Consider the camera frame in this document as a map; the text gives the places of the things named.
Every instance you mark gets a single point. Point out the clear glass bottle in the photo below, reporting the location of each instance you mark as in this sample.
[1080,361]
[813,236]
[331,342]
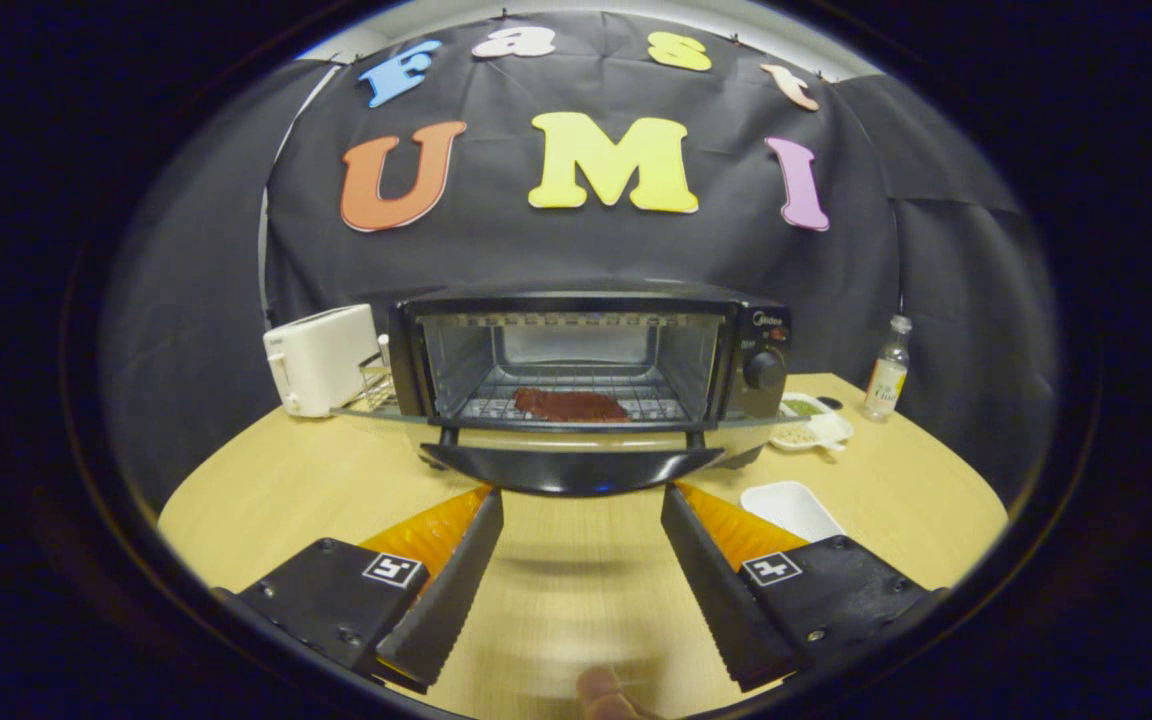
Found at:
[886,380]

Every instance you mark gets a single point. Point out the white rectangular tray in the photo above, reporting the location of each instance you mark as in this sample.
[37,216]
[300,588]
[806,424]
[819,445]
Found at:
[791,510]

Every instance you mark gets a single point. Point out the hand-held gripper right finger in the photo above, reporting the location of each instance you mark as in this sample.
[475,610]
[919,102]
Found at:
[721,600]

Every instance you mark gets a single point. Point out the white bread toaster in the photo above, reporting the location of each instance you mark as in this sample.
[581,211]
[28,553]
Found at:
[321,360]

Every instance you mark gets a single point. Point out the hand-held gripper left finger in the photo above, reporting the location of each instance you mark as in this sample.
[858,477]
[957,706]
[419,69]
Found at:
[446,600]

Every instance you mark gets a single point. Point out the black toaster oven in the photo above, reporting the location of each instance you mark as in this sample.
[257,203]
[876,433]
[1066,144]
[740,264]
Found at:
[766,370]

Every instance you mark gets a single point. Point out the brown meat slice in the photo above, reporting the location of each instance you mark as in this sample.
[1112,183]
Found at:
[571,405]

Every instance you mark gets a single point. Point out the white divided dish with beans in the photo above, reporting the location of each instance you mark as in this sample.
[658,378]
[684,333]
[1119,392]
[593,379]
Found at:
[816,432]

